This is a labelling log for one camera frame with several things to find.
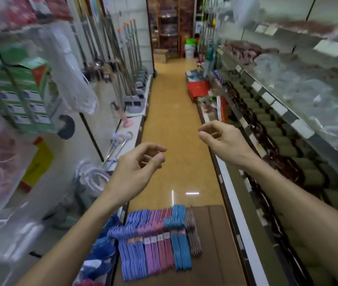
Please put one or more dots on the person's left hand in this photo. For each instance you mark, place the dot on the person's left hand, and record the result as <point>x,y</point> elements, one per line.
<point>133,172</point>

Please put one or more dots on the person's right hand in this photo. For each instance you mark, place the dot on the person's right hand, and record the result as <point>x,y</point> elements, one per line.
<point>228,142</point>

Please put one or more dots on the grey store shelf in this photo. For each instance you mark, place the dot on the grey store shelf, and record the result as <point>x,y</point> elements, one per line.
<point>237,205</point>

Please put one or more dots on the white display rack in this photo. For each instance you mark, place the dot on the white display rack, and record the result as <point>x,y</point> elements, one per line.
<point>67,151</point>

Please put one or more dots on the periwinkle blue hanger bundle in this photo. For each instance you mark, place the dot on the periwinkle blue hanger bundle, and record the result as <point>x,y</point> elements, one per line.
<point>125,259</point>
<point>133,259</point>
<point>141,256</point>

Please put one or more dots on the rose gold metal hanger bundle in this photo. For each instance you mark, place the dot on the rose gold metal hanger bundle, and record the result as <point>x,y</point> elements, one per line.
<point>194,241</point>

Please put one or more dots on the person's left forearm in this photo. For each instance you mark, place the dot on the person's left forearm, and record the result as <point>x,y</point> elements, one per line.
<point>76,244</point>

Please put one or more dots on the person's right forearm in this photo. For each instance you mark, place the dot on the person's right forearm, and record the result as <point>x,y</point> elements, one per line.
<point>306,211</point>

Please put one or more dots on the orange printed bag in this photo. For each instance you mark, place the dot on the orange printed bag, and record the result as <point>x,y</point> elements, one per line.
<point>223,110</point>

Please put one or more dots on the clear toilet brush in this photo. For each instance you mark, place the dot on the clear toilet brush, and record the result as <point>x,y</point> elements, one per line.
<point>128,135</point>
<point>116,139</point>

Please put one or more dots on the pile of colourful small goods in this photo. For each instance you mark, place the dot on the pile of colourful small goods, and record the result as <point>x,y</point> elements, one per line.
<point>209,108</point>

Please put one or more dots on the pink plunger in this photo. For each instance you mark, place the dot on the pink plunger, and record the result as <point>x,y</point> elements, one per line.
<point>124,119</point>

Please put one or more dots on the blue printed bag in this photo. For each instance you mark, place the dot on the blue printed bag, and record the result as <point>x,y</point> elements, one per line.
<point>103,250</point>

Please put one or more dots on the row of grey dustpan sets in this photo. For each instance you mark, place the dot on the row of grey dustpan sets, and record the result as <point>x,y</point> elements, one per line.
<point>133,86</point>

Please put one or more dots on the clear plastic wrapped goods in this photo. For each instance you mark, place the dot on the clear plastic wrapped goods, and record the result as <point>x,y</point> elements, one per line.
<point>306,92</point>

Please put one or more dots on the pile of maroon packets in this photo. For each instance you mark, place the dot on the pile of maroon packets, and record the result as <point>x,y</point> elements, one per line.
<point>246,50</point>

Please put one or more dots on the yellow red hanging tag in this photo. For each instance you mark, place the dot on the yellow red hanging tag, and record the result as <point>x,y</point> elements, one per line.
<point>37,163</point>

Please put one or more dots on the white bucket stack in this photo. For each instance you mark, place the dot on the white bucket stack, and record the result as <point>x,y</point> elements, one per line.
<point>190,50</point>

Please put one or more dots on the flattened brown cardboard box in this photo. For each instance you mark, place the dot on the flattened brown cardboard box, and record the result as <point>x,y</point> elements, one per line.
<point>216,250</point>

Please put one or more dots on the small brown cardboard box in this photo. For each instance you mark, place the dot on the small brown cardboard box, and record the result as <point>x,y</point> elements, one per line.
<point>160,56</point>

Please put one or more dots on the hanging clear plastic bag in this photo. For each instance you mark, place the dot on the hanging clear plastic bag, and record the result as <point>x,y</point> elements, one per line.
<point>73,80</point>

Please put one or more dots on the red hanging packaged goods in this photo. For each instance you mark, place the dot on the red hanging packaged goods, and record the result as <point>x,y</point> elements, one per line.
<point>37,8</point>

